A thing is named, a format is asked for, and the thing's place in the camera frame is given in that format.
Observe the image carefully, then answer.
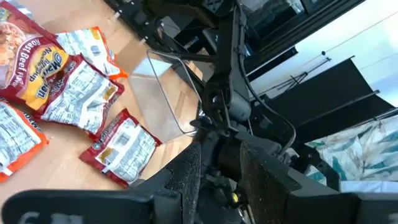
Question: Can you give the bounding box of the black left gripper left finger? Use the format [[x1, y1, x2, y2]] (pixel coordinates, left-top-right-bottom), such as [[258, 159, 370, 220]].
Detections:
[[1, 141, 202, 224]]

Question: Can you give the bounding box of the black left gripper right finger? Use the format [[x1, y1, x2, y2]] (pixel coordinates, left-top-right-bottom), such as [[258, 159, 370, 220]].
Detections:
[[239, 141, 398, 224]]

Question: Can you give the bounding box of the red Maruchan noodle pack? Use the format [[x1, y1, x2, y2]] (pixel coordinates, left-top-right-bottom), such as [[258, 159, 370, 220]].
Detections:
[[79, 108, 163, 189], [33, 55, 126, 141], [0, 0, 74, 112]]

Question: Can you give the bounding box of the orange Maruchan noodle pack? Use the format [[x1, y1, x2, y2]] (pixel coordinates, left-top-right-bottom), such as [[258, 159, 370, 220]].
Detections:
[[0, 100, 50, 184], [55, 26, 129, 80]]

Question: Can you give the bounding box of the leaf patterned cloth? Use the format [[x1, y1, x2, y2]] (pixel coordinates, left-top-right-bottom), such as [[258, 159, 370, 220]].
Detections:
[[303, 114, 398, 194]]

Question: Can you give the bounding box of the black backdrop panel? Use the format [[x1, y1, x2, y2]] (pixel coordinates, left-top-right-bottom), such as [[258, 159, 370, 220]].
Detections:
[[248, 57, 397, 144]]

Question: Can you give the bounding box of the clear plastic bin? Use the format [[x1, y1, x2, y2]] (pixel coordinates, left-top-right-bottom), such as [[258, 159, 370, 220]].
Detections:
[[128, 49, 205, 144]]

